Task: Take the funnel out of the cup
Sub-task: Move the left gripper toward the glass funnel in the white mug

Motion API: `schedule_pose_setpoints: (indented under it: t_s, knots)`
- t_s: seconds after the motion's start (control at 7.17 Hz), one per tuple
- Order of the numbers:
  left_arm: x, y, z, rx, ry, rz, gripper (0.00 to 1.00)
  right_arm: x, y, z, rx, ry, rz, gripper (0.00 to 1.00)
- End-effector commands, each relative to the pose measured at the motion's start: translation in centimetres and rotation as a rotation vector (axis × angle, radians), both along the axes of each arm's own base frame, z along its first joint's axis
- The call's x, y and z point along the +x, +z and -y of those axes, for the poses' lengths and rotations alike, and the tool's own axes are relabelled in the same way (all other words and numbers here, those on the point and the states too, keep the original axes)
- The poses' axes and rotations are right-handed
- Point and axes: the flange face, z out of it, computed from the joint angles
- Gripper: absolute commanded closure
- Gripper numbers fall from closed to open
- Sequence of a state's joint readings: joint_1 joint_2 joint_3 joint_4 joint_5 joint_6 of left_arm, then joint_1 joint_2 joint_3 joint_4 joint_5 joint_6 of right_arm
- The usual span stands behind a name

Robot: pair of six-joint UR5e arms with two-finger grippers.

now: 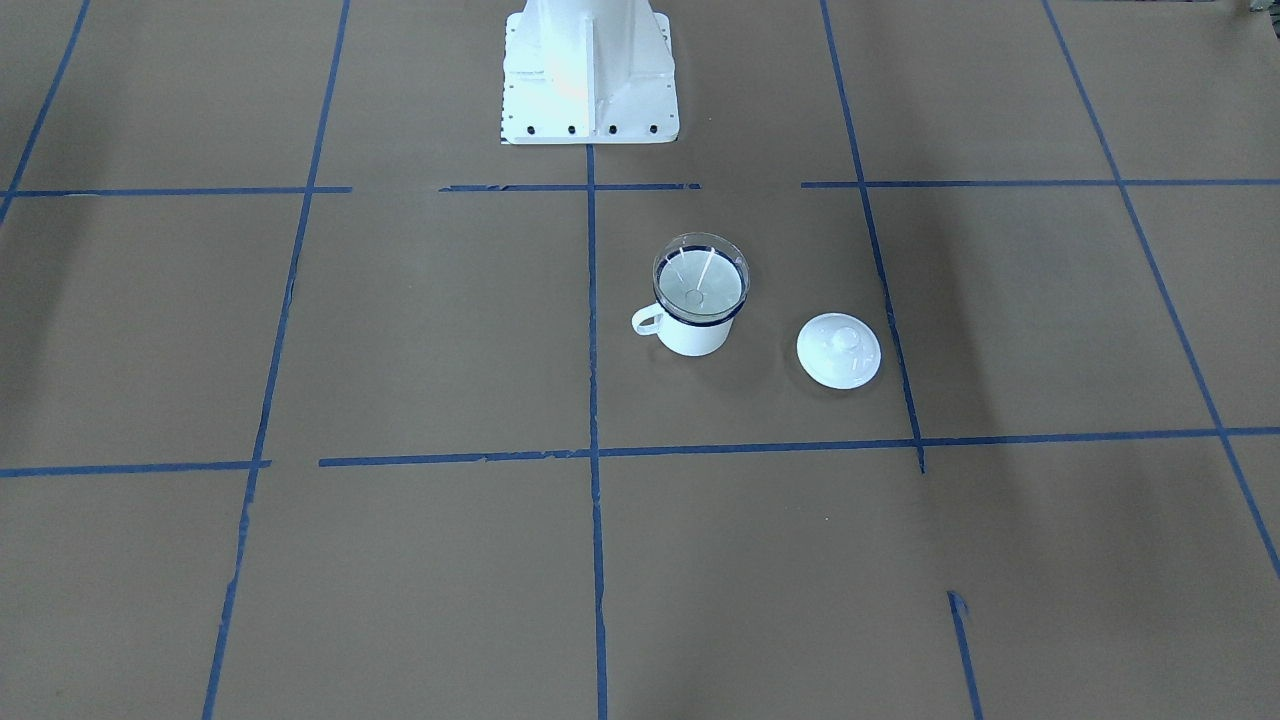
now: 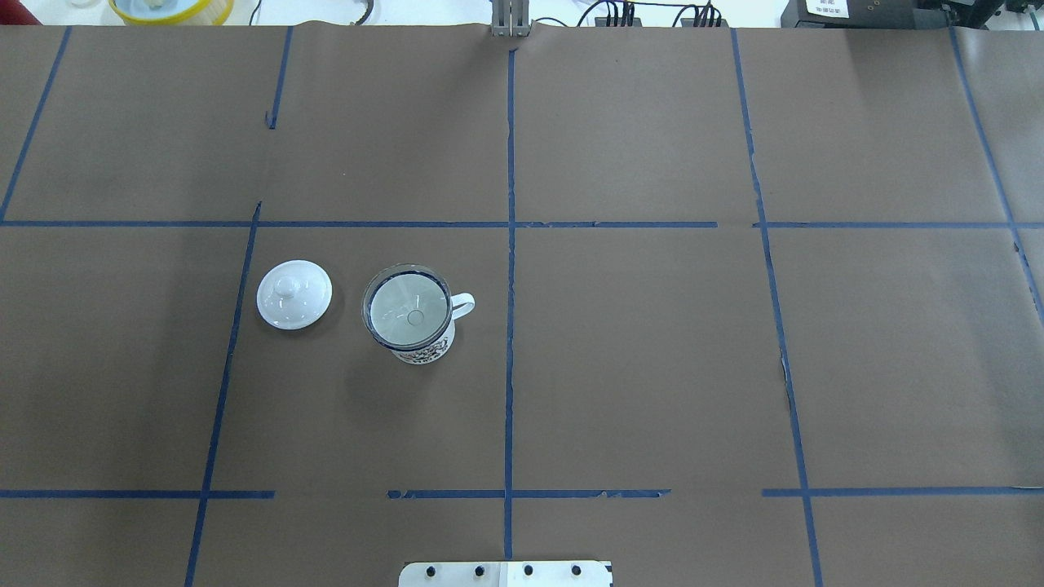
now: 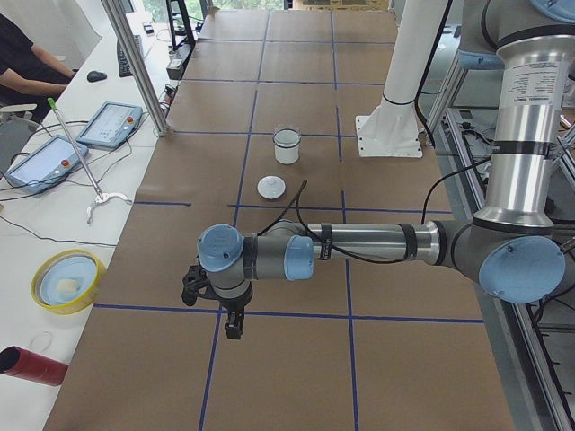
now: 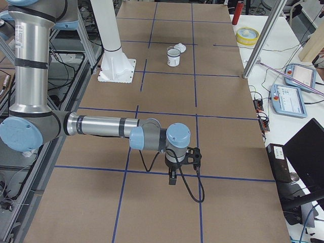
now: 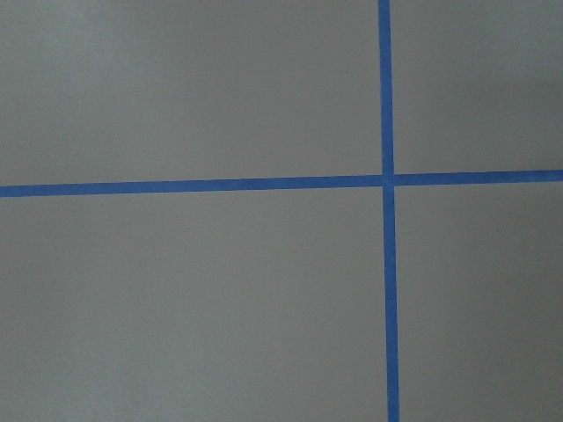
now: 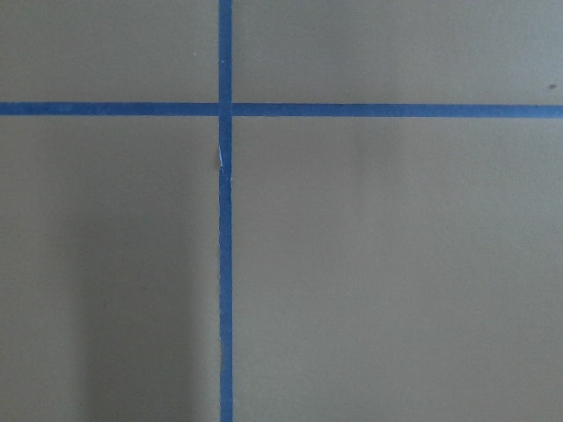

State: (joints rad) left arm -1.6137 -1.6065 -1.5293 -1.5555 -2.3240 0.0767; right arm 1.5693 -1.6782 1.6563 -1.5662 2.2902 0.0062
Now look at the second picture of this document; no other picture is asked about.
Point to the clear plastic funnel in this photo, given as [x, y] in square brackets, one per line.
[406, 307]

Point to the white ceramic lid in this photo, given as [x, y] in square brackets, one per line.
[294, 294]

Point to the white enamel mug blue rim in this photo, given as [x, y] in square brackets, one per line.
[462, 305]

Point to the yellow blue bowl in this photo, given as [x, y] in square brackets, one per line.
[172, 13]

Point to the grey metal clamp bracket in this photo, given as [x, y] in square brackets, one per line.
[510, 18]

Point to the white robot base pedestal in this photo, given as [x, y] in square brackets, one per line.
[508, 573]

